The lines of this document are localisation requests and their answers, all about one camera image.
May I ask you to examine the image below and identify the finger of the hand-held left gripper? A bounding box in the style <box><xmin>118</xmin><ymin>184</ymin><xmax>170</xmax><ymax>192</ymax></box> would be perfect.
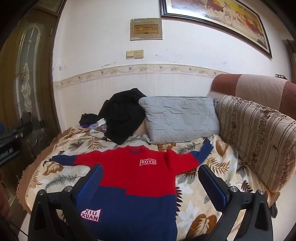
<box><xmin>0</xmin><ymin>121</ymin><xmax>33</xmax><ymax>141</ymax></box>

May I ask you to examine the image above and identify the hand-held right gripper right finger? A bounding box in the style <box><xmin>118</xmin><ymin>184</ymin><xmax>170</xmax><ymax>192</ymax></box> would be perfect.
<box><xmin>198</xmin><ymin>164</ymin><xmax>274</xmax><ymax>241</ymax></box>

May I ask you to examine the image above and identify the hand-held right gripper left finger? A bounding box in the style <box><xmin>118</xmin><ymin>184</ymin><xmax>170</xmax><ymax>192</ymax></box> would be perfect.
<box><xmin>28</xmin><ymin>164</ymin><xmax>104</xmax><ymax>241</ymax></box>

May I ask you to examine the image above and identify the red and blue knit sweater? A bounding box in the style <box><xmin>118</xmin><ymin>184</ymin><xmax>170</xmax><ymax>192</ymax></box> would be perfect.
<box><xmin>51</xmin><ymin>140</ymin><xmax>213</xmax><ymax>241</ymax></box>

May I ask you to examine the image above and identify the leaf print blanket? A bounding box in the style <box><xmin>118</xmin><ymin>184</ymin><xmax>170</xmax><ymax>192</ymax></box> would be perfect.
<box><xmin>24</xmin><ymin>126</ymin><xmax>271</xmax><ymax>241</ymax></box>

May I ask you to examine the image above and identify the brown frilled bed cover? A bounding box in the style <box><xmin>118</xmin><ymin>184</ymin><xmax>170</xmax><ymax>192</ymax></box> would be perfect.
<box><xmin>17</xmin><ymin>132</ymin><xmax>64</xmax><ymax>215</ymax></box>

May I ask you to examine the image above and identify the wooden door with glass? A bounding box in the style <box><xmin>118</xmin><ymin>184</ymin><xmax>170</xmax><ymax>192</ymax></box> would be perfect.
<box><xmin>0</xmin><ymin>0</ymin><xmax>63</xmax><ymax>241</ymax></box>

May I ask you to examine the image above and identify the purple cloth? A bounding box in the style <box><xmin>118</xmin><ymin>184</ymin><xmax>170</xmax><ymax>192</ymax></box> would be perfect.
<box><xmin>81</xmin><ymin>123</ymin><xmax>107</xmax><ymax>133</ymax></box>

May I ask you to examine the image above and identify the small dark cloth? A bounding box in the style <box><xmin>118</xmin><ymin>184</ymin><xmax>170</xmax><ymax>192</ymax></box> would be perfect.
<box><xmin>79</xmin><ymin>113</ymin><xmax>100</xmax><ymax>126</ymax></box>

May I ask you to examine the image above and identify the striped floral sofa cushion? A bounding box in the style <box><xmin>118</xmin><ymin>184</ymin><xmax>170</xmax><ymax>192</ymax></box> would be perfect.
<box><xmin>216</xmin><ymin>95</ymin><xmax>296</xmax><ymax>193</ymax></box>

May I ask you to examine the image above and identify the beige cushion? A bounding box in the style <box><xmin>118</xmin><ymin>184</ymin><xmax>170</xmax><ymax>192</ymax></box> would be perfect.
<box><xmin>134</xmin><ymin>120</ymin><xmax>148</xmax><ymax>138</ymax></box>

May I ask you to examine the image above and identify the black garment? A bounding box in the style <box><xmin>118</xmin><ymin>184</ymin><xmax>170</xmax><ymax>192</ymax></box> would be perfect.
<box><xmin>98</xmin><ymin>88</ymin><xmax>148</xmax><ymax>145</ymax></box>

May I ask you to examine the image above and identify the grey quilted pillow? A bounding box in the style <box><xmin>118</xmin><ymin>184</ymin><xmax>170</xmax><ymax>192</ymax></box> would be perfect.
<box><xmin>138</xmin><ymin>95</ymin><xmax>220</xmax><ymax>143</ymax></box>

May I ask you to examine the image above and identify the red-brown sofa backrest cover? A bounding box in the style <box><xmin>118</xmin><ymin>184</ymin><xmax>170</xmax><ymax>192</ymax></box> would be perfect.
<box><xmin>211</xmin><ymin>74</ymin><xmax>296</xmax><ymax>118</ymax></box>

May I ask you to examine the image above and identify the framed wall plaque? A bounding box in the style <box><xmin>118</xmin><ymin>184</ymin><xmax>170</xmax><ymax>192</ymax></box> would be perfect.
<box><xmin>130</xmin><ymin>18</ymin><xmax>163</xmax><ymax>41</ymax></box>

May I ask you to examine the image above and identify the framed wall painting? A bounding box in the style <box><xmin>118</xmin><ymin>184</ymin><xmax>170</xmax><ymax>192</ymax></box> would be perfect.
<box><xmin>159</xmin><ymin>0</ymin><xmax>273</xmax><ymax>59</ymax></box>

